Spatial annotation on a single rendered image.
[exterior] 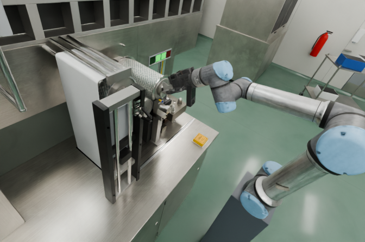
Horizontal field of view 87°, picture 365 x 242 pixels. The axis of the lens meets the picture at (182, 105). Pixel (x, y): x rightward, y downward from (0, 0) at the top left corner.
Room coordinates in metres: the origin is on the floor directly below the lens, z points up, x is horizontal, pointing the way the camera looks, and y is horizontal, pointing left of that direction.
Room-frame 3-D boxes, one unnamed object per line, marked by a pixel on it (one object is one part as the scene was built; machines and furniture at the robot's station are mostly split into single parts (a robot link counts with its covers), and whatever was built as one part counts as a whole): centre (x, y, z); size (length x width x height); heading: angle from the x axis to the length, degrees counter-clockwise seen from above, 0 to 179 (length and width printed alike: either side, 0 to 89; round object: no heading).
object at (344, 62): (3.13, -2.60, 0.51); 0.91 x 0.58 x 1.02; 85
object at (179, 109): (1.05, 0.18, 1.00); 0.40 x 0.16 x 0.06; 63
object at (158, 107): (0.76, 0.10, 1.05); 0.06 x 0.05 x 0.31; 63
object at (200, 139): (0.85, -0.16, 0.91); 0.07 x 0.07 x 0.02; 63
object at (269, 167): (0.56, -0.47, 1.07); 0.13 x 0.12 x 0.14; 144
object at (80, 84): (0.59, 0.42, 1.17); 0.34 x 0.05 x 0.54; 63
